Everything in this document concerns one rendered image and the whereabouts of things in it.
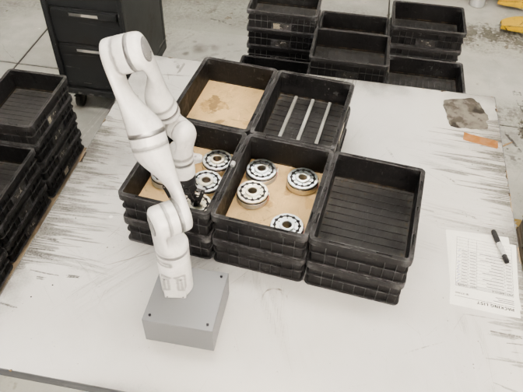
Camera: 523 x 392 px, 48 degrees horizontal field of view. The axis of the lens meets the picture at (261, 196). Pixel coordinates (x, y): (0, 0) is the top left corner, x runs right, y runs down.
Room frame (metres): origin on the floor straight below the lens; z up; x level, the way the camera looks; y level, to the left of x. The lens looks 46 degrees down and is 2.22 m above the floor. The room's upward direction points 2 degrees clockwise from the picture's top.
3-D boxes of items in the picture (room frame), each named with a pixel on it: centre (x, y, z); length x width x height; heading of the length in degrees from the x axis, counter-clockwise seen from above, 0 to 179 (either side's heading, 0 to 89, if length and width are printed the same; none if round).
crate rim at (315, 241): (1.24, -0.33, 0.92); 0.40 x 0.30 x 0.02; 165
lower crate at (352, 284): (1.24, -0.33, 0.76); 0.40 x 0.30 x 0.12; 165
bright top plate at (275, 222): (1.19, -0.08, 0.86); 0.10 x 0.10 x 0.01
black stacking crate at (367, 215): (1.24, -0.33, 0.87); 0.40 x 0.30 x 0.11; 165
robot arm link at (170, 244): (1.00, 0.24, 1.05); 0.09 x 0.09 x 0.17; 30
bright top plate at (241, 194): (1.33, 0.03, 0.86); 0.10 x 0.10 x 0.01
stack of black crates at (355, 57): (2.67, -0.44, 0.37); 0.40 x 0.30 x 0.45; 81
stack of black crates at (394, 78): (2.60, -0.83, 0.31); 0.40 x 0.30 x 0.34; 81
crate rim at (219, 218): (1.31, -0.04, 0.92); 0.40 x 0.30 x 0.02; 165
